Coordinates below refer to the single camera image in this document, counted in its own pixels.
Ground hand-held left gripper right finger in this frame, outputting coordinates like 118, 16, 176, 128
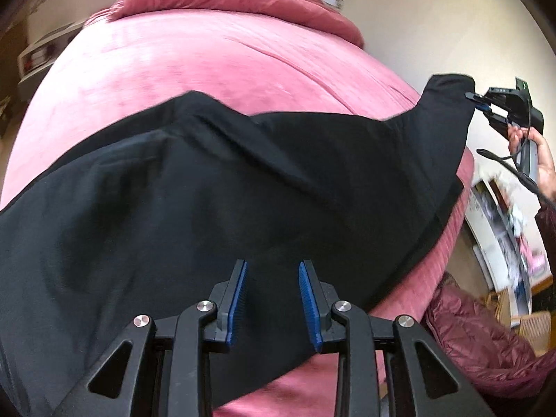
298, 259, 496, 417

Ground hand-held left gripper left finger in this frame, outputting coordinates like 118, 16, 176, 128
52, 260, 248, 417

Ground black pants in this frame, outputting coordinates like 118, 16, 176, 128
0, 74, 476, 417

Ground person's right forearm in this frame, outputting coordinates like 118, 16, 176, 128
533, 200, 556, 283

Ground person's right hand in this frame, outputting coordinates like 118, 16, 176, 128
507, 122, 556, 203

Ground white shelf with pictures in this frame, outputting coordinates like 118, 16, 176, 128
463, 173, 553, 327

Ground maroon puffer jacket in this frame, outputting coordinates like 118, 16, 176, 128
423, 271, 553, 397

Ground wooden wicker chair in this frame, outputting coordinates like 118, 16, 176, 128
481, 286, 556, 358

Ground pink bed blanket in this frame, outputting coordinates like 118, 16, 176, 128
0, 6, 476, 417

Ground white bedside table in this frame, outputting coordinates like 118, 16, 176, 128
16, 22, 84, 93

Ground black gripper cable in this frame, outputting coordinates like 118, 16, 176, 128
476, 96, 550, 203

